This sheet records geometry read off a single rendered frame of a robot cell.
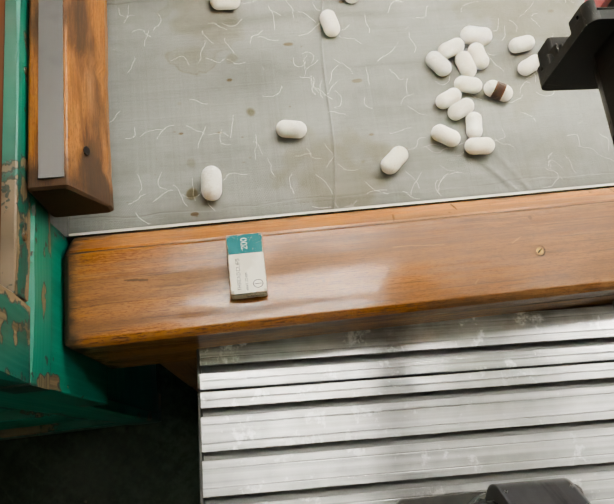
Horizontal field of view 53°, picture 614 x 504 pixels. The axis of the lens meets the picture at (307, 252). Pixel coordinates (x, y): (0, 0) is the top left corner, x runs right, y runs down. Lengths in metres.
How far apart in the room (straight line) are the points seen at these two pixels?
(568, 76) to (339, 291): 0.31
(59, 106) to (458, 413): 0.51
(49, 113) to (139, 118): 0.15
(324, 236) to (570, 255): 0.26
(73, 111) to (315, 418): 0.39
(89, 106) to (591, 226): 0.52
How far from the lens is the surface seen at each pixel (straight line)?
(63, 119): 0.60
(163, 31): 0.78
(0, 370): 0.50
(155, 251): 0.63
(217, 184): 0.66
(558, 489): 0.60
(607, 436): 0.78
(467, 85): 0.75
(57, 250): 0.65
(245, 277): 0.59
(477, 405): 0.73
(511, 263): 0.67
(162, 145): 0.70
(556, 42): 0.42
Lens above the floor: 1.36
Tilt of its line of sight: 72 degrees down
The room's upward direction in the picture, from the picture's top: 12 degrees clockwise
